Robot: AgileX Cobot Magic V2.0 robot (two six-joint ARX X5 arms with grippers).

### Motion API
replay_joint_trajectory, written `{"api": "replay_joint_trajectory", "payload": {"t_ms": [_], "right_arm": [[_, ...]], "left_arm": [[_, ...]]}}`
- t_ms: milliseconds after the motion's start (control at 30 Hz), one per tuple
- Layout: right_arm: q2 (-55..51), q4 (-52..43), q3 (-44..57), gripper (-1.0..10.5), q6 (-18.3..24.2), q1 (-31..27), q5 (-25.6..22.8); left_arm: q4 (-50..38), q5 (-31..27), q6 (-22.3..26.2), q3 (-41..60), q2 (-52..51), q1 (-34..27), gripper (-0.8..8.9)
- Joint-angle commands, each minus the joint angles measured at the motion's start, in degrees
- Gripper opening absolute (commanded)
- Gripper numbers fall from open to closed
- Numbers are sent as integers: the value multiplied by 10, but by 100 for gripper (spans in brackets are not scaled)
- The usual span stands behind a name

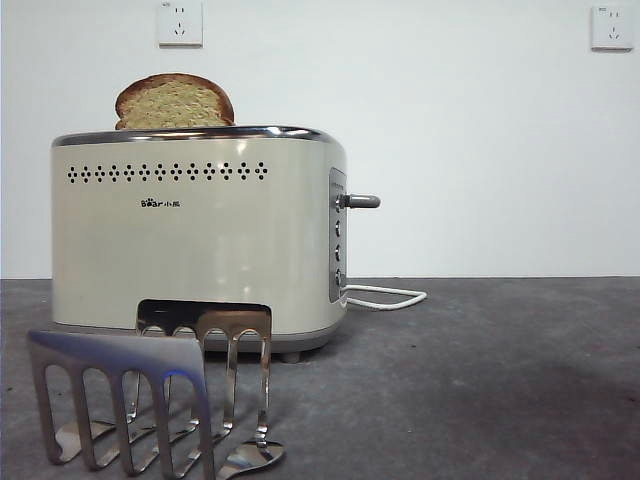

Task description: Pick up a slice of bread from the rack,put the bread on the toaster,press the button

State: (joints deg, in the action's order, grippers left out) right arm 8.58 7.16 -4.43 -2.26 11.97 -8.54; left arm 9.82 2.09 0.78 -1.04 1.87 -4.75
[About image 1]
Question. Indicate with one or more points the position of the shiny metal toast rack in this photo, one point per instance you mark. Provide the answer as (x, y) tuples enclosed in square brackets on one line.
[(115, 350)]

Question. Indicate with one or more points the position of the brown-crusted bread slice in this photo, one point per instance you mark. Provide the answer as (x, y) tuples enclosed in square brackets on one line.
[(175, 105)]

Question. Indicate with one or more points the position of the grey toaster lever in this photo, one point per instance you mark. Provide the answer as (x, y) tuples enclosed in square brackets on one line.
[(362, 201)]

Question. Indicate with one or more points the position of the white wall socket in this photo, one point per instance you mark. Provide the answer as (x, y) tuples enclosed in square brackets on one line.
[(612, 30), (181, 25)]

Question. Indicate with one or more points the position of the cream two-slot toaster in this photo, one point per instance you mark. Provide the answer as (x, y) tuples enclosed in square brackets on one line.
[(175, 250)]

